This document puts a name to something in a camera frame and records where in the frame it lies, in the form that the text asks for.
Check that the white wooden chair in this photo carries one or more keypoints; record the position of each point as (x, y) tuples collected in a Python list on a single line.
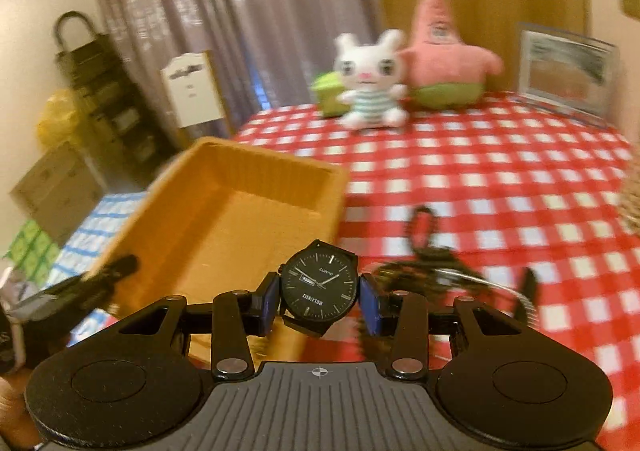
[(192, 88)]

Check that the black wristwatch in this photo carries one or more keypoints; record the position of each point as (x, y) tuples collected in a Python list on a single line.
[(317, 288)]

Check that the woven basket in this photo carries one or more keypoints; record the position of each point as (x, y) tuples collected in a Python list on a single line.
[(631, 203)]

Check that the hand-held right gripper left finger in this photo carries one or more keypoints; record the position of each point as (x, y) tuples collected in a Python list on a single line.
[(267, 305)]

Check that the grey patterned curtain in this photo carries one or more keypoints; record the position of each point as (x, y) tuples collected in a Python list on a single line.
[(240, 6)]

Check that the white bunny plush toy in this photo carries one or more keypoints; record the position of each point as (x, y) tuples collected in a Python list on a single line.
[(370, 76)]

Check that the yellow plastic bag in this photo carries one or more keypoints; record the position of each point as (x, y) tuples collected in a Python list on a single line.
[(57, 118)]

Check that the pink starfish plush toy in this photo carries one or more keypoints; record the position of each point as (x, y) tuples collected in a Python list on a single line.
[(445, 61)]

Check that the green packets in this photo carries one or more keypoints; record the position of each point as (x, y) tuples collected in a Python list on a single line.
[(30, 248)]

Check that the glass photo frame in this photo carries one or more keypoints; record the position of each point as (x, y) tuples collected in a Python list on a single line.
[(567, 71)]

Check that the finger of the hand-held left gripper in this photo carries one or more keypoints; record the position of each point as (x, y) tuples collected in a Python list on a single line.
[(112, 273)]

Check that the blue checked cloth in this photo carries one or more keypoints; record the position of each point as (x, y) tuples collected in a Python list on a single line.
[(107, 226)]

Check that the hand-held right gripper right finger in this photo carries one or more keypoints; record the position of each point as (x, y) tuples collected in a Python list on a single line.
[(371, 307)]

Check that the green tissue pack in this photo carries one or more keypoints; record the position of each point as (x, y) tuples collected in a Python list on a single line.
[(327, 93)]

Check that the cardboard box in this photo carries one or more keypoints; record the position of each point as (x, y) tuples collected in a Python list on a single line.
[(55, 191)]

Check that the red checked tablecloth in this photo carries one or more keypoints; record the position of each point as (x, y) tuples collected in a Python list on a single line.
[(500, 181)]

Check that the dark folding rack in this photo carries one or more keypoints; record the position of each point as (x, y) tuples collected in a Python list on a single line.
[(100, 81)]

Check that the yellow plastic tray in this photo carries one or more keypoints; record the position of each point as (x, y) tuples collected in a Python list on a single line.
[(225, 221)]

